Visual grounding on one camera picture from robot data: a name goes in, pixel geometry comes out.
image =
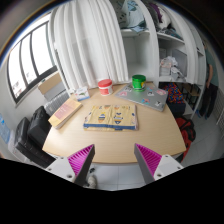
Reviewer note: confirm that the tan book pink label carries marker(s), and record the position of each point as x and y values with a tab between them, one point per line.
64	113

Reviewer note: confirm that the colourful patterned bag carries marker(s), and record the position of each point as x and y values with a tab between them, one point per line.
175	99

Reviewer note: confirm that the small white blue box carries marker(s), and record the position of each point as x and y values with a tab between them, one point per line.
82	94

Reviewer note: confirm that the red black backpack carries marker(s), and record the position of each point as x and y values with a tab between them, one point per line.
186	127

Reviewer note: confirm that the black case far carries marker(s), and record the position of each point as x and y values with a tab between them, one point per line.
39	126

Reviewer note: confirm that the white shelving unit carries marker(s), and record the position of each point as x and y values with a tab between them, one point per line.
145	50

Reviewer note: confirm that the grey laptop with stickers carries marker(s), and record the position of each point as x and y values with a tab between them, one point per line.
151	97

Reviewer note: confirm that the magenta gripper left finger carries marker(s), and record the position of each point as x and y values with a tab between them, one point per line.
75	167

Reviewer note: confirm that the white radiator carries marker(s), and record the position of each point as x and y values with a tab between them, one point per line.
52	106

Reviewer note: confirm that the white curtain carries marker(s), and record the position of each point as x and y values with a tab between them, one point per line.
86	43

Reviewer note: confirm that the cardboard box on radiator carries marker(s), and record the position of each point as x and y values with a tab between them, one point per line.
51	86

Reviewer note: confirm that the water bottle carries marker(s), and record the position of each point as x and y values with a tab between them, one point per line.
4	130

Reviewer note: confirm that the yellow patterned towel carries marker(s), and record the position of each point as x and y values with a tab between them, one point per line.
111	118

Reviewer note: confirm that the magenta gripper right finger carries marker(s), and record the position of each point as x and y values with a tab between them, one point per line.
154	166

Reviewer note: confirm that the green lidded jar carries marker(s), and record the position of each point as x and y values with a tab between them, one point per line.
138	82

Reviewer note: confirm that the black case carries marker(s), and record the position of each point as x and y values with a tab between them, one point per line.
39	126
29	148

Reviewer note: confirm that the black framed window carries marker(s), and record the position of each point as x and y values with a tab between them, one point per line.
30	61

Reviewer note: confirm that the person in green shirt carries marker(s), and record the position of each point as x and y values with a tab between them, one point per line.
211	86

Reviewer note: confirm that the black case near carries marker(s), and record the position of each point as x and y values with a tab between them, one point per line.
29	148

